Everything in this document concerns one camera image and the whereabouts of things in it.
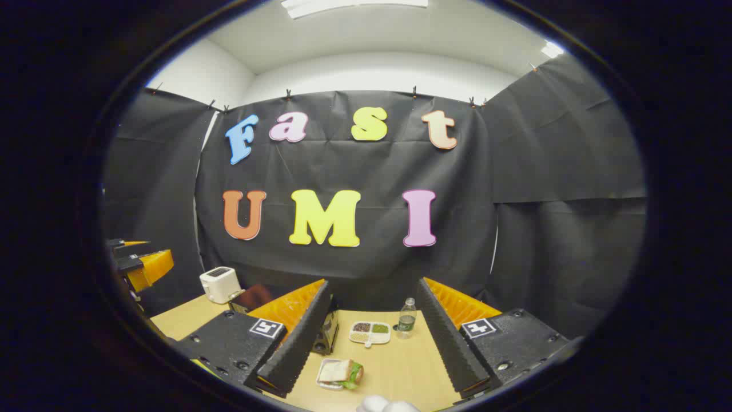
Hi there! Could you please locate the white rectangular tray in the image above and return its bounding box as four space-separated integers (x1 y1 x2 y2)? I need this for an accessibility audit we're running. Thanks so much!
316 358 358 391

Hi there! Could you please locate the black electric oven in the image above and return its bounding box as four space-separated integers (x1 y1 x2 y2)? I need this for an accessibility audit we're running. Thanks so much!
229 283 339 355

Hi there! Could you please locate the clear plastic water bottle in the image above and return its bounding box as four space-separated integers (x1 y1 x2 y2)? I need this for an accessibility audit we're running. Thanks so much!
397 298 417 339

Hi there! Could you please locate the white toaster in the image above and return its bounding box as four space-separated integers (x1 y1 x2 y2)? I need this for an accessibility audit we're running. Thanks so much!
199 266 244 304

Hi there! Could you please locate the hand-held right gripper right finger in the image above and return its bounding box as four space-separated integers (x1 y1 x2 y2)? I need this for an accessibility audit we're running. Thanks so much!
416 278 571 400

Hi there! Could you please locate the long ceiling light panel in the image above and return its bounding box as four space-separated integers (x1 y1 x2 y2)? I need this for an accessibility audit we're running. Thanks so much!
281 0 428 19

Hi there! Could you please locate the white sectioned grain dish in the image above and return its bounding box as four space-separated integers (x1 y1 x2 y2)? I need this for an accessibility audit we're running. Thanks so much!
349 321 392 348

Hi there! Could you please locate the lettuce sandwich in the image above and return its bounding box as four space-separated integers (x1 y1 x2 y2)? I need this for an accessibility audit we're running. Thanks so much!
319 360 365 391

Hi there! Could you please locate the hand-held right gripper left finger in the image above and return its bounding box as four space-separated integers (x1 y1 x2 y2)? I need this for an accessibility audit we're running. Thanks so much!
170 279 333 398

